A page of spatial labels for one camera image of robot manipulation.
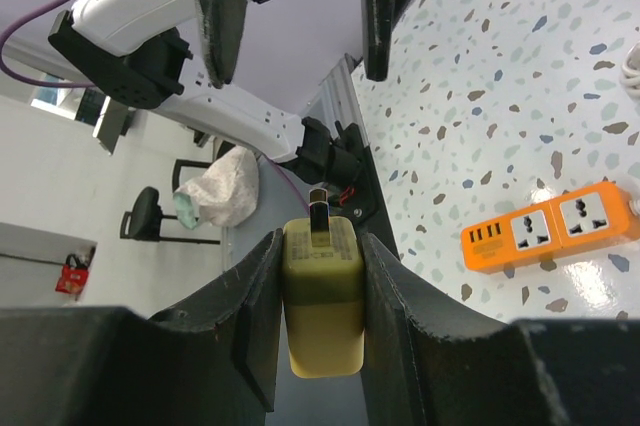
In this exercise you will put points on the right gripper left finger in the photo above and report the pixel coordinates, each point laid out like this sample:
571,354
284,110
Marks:
210,359

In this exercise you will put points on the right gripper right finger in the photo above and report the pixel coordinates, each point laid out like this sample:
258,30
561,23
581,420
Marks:
430,360

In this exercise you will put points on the yellow plug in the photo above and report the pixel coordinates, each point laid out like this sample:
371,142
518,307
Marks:
323,276

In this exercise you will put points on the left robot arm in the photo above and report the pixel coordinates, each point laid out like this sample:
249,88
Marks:
177,58

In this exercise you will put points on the black office chair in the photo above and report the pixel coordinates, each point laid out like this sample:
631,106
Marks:
143,223

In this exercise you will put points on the white plastic bag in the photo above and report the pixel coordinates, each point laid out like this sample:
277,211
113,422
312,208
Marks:
225,195

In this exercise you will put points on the orange power strip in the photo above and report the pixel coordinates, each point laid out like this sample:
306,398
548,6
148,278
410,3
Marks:
591,218

